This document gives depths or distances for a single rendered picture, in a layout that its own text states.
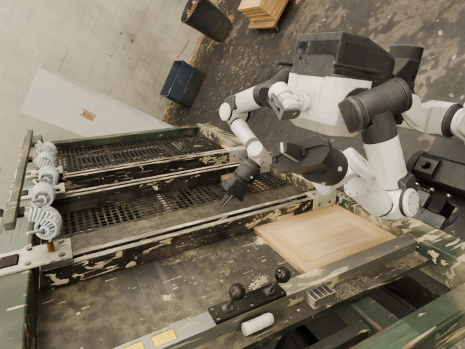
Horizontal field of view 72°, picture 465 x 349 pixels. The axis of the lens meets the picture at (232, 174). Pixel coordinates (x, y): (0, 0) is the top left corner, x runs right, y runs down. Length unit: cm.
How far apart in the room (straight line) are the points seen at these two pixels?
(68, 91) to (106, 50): 162
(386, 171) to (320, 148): 37
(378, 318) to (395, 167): 40
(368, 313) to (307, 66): 74
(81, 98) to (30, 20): 174
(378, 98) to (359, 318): 59
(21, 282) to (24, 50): 517
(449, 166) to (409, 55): 88
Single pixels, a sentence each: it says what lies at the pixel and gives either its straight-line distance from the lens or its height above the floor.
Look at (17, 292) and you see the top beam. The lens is 95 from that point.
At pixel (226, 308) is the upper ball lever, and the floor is 151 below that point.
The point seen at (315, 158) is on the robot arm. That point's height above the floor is 158.
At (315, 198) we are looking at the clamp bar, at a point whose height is 102.
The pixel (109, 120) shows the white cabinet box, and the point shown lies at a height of 110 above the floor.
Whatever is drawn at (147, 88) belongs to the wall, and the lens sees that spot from 614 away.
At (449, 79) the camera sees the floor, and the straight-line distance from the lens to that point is 257.
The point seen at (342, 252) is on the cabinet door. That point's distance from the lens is 112.
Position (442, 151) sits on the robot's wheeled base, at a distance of 215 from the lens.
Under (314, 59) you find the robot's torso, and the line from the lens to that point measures 108.
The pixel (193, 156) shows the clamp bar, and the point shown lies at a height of 122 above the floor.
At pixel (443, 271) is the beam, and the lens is 123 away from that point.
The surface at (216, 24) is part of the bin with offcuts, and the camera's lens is 531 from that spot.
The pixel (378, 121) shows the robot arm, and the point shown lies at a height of 131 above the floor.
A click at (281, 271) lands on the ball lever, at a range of 77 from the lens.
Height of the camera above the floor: 202
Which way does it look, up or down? 34 degrees down
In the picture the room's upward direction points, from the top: 67 degrees counter-clockwise
